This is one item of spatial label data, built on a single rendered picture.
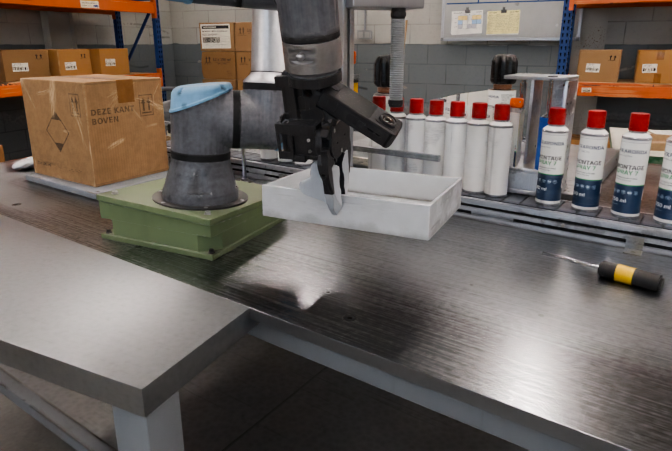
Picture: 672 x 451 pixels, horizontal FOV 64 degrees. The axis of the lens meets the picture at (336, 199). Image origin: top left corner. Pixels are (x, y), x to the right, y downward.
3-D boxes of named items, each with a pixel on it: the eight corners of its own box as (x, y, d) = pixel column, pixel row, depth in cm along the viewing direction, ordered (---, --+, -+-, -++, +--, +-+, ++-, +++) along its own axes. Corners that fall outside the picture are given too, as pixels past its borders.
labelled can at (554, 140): (562, 202, 116) (574, 107, 111) (556, 208, 112) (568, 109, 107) (538, 198, 119) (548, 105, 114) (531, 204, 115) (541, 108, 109)
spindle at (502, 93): (515, 141, 181) (523, 54, 173) (506, 145, 174) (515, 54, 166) (489, 139, 186) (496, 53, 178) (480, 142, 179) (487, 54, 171)
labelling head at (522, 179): (566, 186, 128) (580, 76, 121) (552, 199, 118) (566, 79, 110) (508, 178, 135) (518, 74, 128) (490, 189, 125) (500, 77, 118)
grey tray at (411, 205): (460, 206, 92) (462, 178, 90) (428, 240, 74) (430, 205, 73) (319, 189, 103) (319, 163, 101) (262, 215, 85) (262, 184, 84)
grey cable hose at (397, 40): (406, 106, 121) (409, 8, 115) (398, 108, 118) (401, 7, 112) (392, 105, 123) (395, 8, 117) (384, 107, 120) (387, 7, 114)
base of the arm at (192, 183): (253, 198, 112) (255, 151, 109) (198, 212, 99) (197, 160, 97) (203, 185, 120) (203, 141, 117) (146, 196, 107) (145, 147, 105)
